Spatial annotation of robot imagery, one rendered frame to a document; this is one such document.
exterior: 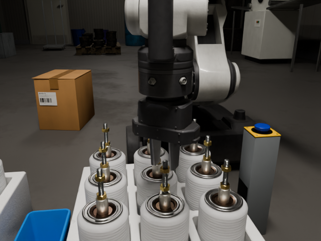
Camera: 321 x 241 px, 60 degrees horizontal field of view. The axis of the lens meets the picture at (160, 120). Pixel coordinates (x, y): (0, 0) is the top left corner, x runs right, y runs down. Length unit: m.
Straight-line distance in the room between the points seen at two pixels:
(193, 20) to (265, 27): 4.01
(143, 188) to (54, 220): 0.29
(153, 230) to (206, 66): 0.56
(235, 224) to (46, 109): 1.33
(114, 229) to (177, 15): 0.37
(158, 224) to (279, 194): 0.67
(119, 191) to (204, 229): 0.19
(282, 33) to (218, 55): 3.61
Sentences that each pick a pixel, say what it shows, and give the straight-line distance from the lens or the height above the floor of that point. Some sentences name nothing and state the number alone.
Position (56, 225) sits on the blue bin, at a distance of 0.84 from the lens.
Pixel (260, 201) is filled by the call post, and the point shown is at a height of 0.12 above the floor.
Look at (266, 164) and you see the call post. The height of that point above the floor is 0.23.
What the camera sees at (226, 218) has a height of 0.24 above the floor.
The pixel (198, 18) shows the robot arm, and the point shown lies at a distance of 0.42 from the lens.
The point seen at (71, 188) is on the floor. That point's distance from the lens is 1.12.
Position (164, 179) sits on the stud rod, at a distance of 0.53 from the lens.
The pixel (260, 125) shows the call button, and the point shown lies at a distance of 0.77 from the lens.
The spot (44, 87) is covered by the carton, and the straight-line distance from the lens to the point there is 1.66.
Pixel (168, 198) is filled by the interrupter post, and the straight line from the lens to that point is 0.54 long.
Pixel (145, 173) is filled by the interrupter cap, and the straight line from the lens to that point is 0.66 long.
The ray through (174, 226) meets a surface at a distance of 0.54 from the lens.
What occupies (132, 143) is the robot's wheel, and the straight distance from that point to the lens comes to 1.04.
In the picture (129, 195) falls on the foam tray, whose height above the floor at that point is 0.18.
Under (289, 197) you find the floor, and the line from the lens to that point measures 1.12.
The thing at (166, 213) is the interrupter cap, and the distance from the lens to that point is 0.54.
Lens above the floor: 0.58
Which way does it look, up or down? 19 degrees down
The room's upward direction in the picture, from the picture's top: straight up
